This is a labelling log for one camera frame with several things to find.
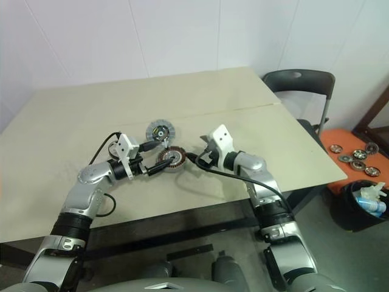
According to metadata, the dark gray plastic chair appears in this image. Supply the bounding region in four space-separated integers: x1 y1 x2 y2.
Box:
261 69 337 137

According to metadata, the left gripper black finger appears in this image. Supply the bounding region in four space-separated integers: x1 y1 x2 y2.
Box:
145 139 168 151
148 156 177 176

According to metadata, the dark rounded shape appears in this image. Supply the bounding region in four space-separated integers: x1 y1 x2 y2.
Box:
211 251 244 285

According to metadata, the blue plastic bottle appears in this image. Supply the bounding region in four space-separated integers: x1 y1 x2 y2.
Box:
355 196 387 214

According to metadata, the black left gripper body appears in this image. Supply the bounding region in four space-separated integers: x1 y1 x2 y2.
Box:
129 142 152 177

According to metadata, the black table frame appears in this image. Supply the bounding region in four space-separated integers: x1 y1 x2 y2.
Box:
81 182 320 262

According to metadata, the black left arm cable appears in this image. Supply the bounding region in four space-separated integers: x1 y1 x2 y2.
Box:
89 131 122 217

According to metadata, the small silver round part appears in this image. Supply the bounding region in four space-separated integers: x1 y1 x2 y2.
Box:
108 140 122 161

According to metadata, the orange low stand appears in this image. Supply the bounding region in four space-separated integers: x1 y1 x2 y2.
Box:
318 127 389 198

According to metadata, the black flat bar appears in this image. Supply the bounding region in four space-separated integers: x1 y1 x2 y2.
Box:
166 243 215 261

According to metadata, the gray metal motor housing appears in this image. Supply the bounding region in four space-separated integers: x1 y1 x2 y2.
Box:
145 120 177 144

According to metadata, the copper wound motor core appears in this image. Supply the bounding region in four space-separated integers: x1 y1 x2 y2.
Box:
157 147 187 173

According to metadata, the dark brown wooden frame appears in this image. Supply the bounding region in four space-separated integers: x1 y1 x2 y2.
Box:
354 88 389 144

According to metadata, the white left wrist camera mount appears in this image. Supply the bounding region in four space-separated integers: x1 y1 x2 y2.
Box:
116 133 140 182

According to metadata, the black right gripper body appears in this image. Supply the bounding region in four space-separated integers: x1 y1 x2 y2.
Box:
197 145 220 167

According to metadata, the white spray bottle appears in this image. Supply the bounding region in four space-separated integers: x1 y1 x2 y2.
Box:
358 181 388 198

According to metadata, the black trash bin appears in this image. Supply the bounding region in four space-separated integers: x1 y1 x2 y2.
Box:
331 179 389 234

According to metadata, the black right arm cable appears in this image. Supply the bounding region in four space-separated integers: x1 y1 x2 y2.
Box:
194 151 297 220

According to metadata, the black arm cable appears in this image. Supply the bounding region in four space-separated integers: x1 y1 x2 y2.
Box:
194 151 297 220
89 131 122 217

